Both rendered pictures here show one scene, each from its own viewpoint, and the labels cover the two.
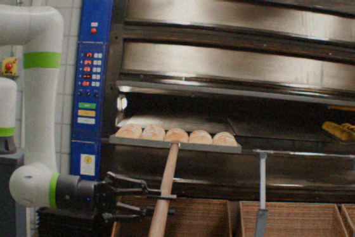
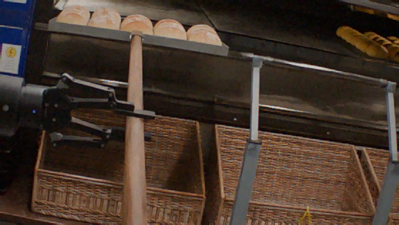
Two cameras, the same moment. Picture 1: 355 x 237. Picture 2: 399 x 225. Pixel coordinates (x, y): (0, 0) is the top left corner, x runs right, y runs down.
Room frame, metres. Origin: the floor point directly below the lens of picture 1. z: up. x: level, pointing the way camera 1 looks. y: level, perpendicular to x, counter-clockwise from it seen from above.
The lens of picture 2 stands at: (-0.02, 0.10, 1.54)
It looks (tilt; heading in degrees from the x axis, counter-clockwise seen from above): 13 degrees down; 353
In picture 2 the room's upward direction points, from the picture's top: 10 degrees clockwise
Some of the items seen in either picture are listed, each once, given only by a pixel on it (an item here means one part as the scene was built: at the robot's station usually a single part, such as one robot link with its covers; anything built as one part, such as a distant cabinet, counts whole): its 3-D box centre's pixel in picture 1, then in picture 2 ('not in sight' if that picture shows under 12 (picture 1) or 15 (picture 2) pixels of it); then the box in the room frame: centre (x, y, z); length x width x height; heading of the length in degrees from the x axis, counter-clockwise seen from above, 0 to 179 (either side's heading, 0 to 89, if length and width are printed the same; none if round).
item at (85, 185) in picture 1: (97, 196); (46, 108); (1.39, 0.18, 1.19); 0.09 x 0.07 x 0.08; 89
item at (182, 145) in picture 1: (176, 139); (136, 28); (2.61, 0.00, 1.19); 0.55 x 0.36 x 0.03; 89
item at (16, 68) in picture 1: (11, 66); not in sight; (2.90, 0.91, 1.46); 0.10 x 0.07 x 0.10; 89
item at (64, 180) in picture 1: (70, 192); (8, 101); (1.39, 0.26, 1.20); 0.12 x 0.06 x 0.09; 179
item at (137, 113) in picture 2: (161, 196); (134, 112); (1.38, 0.03, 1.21); 0.07 x 0.03 x 0.01; 89
